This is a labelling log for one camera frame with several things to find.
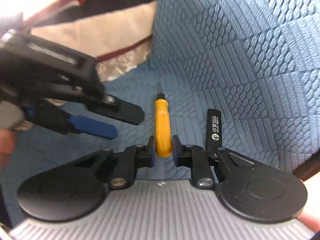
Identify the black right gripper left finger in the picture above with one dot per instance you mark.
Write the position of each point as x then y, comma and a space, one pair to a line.
76, 189

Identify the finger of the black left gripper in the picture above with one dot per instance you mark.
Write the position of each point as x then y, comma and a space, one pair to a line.
55, 119

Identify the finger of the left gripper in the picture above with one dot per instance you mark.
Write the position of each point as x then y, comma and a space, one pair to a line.
115, 108

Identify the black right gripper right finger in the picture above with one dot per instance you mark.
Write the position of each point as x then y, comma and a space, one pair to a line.
248, 188

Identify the yellow handled screwdriver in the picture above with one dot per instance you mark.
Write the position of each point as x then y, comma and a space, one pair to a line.
162, 125

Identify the person's left hand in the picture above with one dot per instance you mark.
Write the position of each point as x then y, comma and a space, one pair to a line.
7, 146

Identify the lace cream cushion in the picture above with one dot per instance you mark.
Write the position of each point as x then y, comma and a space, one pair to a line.
115, 67

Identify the white plush toy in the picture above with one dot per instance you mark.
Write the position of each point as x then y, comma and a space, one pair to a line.
12, 118

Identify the pink white storage box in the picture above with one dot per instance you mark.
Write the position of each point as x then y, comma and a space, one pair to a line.
308, 172

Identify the black usb stick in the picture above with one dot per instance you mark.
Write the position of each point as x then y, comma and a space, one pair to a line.
214, 130

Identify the red white black blanket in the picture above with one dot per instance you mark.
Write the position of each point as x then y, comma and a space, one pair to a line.
100, 28

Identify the blue textured sofa cover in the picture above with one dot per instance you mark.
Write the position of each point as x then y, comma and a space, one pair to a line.
257, 61

